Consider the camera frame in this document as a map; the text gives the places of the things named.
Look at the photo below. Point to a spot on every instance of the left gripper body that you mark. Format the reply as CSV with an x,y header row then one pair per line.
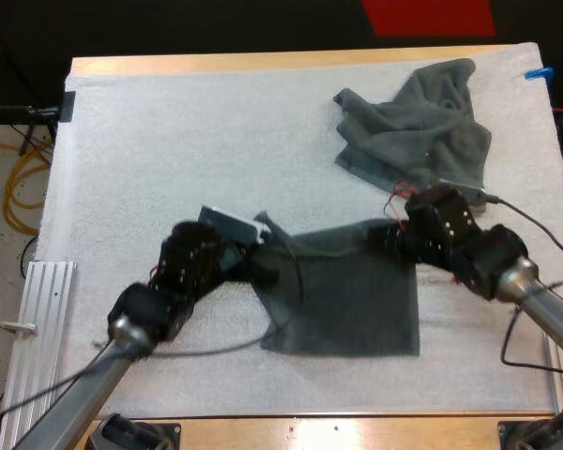
x,y
192,262

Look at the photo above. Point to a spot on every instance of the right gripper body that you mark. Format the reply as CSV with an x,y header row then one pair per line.
x,y
443,229

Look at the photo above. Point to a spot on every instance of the grey-green towel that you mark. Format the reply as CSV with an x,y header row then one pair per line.
x,y
352,300

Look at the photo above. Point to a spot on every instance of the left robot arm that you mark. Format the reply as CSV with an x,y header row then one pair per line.
x,y
89,379

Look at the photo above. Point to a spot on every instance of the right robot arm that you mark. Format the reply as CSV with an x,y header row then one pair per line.
x,y
544,309

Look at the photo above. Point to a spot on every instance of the pile of grey-green towels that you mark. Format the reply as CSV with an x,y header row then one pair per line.
x,y
417,126

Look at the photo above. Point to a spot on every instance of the blue clip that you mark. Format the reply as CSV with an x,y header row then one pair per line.
x,y
539,73

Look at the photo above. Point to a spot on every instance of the dark clamp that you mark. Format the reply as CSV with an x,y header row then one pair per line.
x,y
68,107

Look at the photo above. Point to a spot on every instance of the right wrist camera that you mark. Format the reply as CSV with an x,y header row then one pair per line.
x,y
464,191

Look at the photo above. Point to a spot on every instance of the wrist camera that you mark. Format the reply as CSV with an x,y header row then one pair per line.
x,y
464,191
232,224

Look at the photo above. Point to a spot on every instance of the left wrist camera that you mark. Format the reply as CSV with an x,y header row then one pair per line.
x,y
232,224

